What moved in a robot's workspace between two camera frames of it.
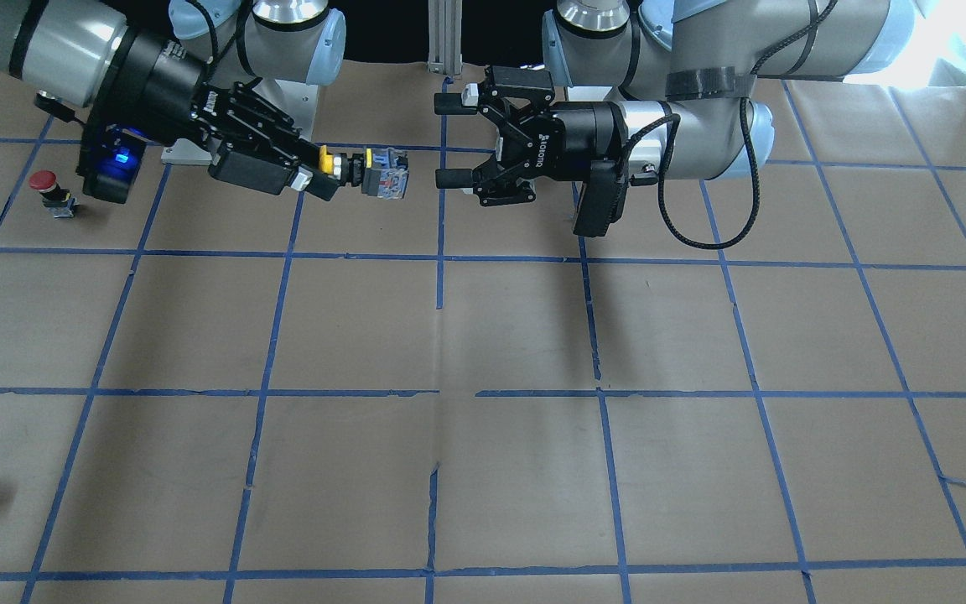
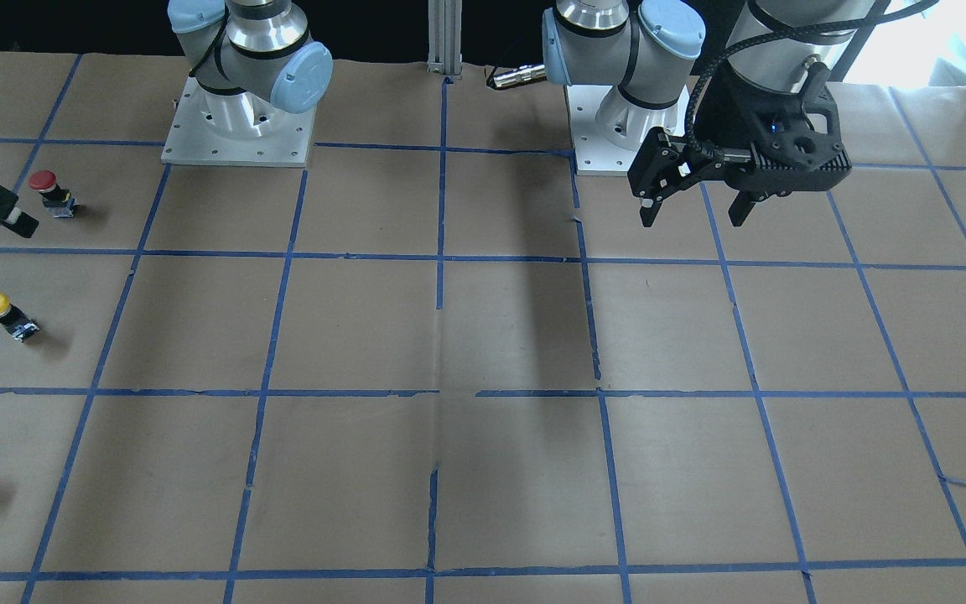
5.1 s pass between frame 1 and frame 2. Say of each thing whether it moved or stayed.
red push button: stayed
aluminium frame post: stayed
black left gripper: moved
